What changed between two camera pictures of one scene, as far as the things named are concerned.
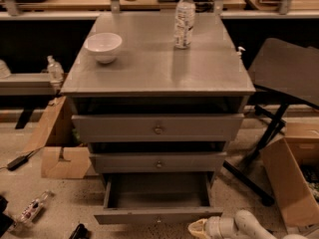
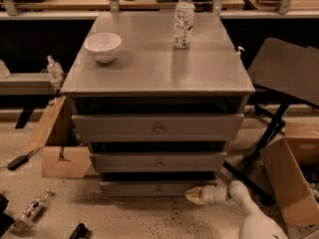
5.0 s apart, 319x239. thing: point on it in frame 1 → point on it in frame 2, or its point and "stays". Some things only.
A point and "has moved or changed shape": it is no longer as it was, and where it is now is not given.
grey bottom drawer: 156,198 has moved or changed shape
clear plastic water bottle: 184,20 stays
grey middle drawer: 159,162 stays
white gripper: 215,227 → 210,194
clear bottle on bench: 55,70 stays
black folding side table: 290,71 stays
